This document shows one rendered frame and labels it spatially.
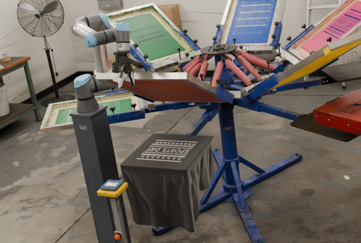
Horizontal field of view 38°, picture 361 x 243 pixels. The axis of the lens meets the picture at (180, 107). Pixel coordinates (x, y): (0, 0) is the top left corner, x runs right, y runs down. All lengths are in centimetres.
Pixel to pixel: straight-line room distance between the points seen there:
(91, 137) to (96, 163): 19
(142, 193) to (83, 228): 137
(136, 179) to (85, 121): 55
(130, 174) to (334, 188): 206
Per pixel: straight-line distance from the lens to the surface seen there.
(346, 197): 456
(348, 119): 318
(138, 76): 297
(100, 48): 336
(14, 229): 483
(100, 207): 377
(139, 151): 338
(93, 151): 355
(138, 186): 326
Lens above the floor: 231
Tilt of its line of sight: 20 degrees down
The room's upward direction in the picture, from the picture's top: 8 degrees counter-clockwise
